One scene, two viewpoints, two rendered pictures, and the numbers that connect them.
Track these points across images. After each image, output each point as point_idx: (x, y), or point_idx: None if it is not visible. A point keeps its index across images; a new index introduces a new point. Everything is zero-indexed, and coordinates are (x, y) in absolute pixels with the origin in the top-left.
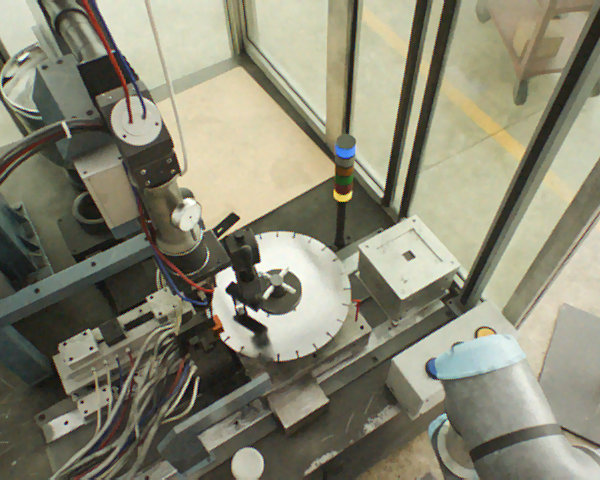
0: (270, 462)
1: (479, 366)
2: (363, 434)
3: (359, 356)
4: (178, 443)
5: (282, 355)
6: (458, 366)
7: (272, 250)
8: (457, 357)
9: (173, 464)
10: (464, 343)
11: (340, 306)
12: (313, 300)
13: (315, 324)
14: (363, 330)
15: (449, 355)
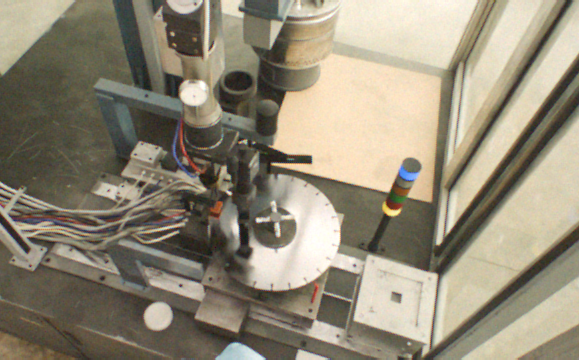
0: (171, 330)
1: None
2: None
3: (296, 330)
4: (119, 252)
5: (229, 267)
6: (225, 359)
7: (302, 199)
8: (232, 353)
9: (116, 266)
10: (249, 349)
11: (301, 277)
12: (289, 255)
13: (271, 271)
14: (309, 313)
15: (233, 347)
